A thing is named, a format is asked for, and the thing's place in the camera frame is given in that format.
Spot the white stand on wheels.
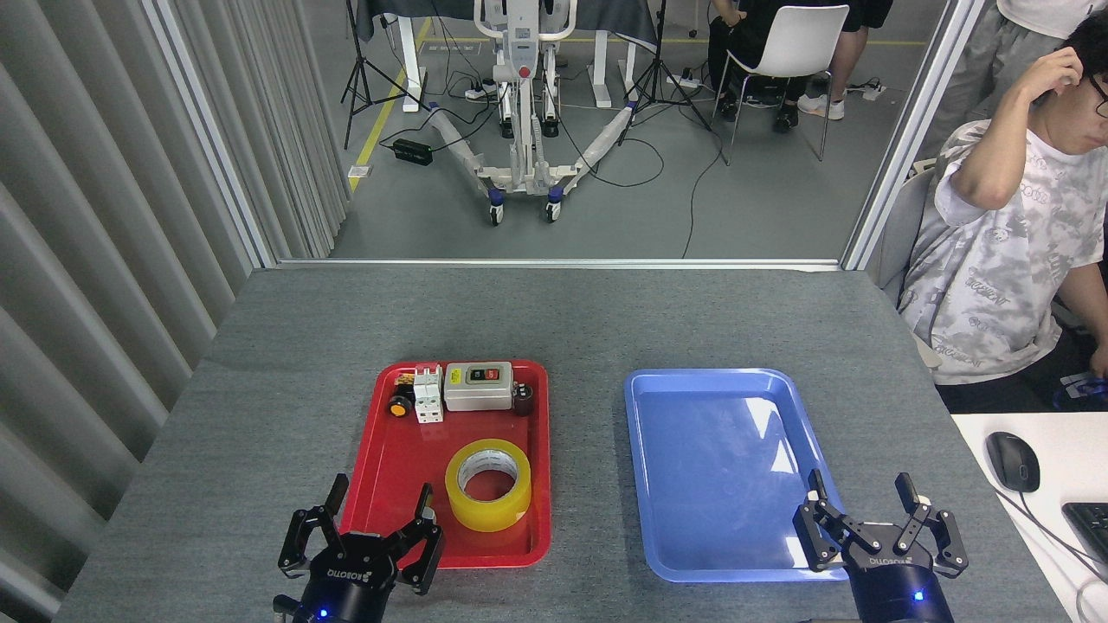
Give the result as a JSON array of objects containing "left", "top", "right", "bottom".
[{"left": 428, "top": 0, "right": 637, "bottom": 228}]

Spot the blue plastic tray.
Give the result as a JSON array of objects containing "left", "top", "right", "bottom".
[{"left": 623, "top": 368, "right": 851, "bottom": 583}]

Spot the blue white small object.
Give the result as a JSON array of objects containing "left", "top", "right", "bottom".
[{"left": 1053, "top": 374, "right": 1108, "bottom": 409}]

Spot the black keyboard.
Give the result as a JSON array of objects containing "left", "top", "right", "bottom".
[{"left": 1061, "top": 502, "right": 1108, "bottom": 565}]

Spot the white chair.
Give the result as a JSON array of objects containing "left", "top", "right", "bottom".
[{"left": 714, "top": 4, "right": 851, "bottom": 165}]

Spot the white desk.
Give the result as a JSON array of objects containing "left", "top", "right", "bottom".
[{"left": 950, "top": 412, "right": 1108, "bottom": 623}]

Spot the silver frame post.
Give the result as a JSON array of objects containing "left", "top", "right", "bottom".
[{"left": 841, "top": 0, "right": 988, "bottom": 271}]

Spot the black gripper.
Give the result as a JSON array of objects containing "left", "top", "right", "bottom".
[
  {"left": 279, "top": 473, "right": 445, "bottom": 623},
  {"left": 794, "top": 470, "right": 969, "bottom": 623}
]

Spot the standing person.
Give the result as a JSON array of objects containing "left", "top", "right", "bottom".
[{"left": 918, "top": 0, "right": 1098, "bottom": 162}]

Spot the silver frame rail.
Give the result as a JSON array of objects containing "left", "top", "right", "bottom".
[{"left": 275, "top": 257, "right": 845, "bottom": 271}]

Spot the grey push button switch box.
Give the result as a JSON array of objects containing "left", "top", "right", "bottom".
[{"left": 443, "top": 361, "right": 515, "bottom": 413}]

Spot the red plastic tray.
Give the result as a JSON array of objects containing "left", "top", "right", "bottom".
[{"left": 336, "top": 359, "right": 552, "bottom": 570}]

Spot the black mouse cable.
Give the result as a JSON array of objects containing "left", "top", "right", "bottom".
[{"left": 995, "top": 489, "right": 1108, "bottom": 582}]

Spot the person's raised hand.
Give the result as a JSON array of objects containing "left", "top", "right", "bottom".
[{"left": 1015, "top": 48, "right": 1083, "bottom": 109}]

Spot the black tripod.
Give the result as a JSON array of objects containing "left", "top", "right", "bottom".
[
  {"left": 619, "top": 0, "right": 730, "bottom": 165},
  {"left": 340, "top": 0, "right": 431, "bottom": 150}
]

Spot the grey office chair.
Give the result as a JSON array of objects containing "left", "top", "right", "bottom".
[{"left": 879, "top": 164, "right": 943, "bottom": 305}]

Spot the white circuit breaker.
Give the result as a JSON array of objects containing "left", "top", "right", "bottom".
[{"left": 413, "top": 367, "right": 445, "bottom": 425}]

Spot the yellow tape roll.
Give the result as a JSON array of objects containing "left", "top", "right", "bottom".
[{"left": 445, "top": 439, "right": 532, "bottom": 533}]

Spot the seated person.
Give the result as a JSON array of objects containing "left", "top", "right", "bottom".
[{"left": 899, "top": 9, "right": 1108, "bottom": 413}]

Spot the black computer mouse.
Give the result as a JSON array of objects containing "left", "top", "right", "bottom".
[{"left": 985, "top": 431, "right": 1041, "bottom": 494}]

